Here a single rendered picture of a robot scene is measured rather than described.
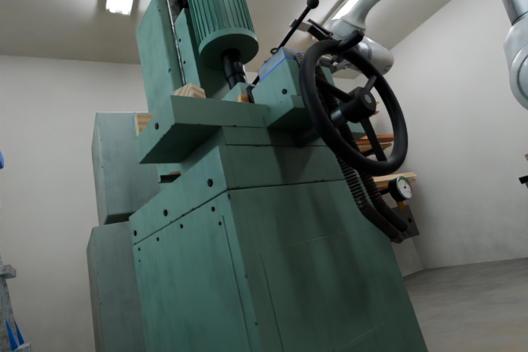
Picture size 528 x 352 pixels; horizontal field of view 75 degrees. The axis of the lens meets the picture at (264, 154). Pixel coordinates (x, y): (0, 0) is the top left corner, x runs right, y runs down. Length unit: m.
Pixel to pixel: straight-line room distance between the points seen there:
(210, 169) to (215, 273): 0.20
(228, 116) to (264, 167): 0.13
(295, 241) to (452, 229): 3.87
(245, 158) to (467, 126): 3.72
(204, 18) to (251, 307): 0.77
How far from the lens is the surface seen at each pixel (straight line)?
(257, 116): 0.75
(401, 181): 0.94
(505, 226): 4.22
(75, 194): 3.15
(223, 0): 1.06
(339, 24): 1.32
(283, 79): 0.75
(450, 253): 4.59
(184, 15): 1.20
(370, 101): 0.68
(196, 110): 0.67
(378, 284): 0.85
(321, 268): 0.73
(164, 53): 1.20
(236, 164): 0.66
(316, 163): 0.81
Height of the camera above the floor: 0.58
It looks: 17 degrees up
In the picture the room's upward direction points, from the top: 14 degrees counter-clockwise
